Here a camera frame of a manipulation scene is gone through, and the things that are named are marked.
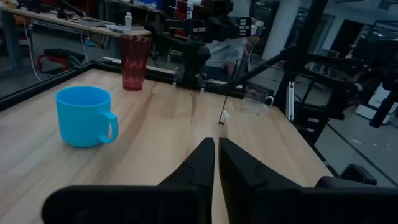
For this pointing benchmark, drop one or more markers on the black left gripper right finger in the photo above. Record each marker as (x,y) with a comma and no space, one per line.
(255,196)

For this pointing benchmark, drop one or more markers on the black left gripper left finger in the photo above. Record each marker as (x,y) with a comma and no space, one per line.
(183,199)

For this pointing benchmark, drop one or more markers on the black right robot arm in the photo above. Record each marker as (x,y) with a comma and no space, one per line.
(192,62)

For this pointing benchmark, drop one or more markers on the person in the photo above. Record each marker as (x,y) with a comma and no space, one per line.
(225,53)

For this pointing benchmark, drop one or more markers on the white pillar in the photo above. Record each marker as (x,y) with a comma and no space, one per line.
(281,28)

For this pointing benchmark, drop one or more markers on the clear glass mug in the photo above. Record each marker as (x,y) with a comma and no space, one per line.
(255,101)

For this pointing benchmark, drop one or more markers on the red translucent tumbler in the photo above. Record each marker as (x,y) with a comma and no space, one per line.
(133,62)

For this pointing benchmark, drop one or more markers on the white plastic bottle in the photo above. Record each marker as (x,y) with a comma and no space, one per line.
(128,19)

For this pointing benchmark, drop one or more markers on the black box device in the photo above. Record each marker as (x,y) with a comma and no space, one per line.
(357,174)

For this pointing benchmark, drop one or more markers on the blue plastic mug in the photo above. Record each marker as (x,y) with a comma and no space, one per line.
(82,119)

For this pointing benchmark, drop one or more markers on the white cabinet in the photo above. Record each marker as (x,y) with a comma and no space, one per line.
(377,102)

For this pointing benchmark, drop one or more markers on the wooden workbench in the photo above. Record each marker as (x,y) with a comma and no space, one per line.
(71,22)

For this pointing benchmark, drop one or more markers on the red and black stool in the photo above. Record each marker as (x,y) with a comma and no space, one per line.
(60,57)

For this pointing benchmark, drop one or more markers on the black aluminium table frame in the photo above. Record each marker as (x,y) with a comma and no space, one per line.
(46,83)

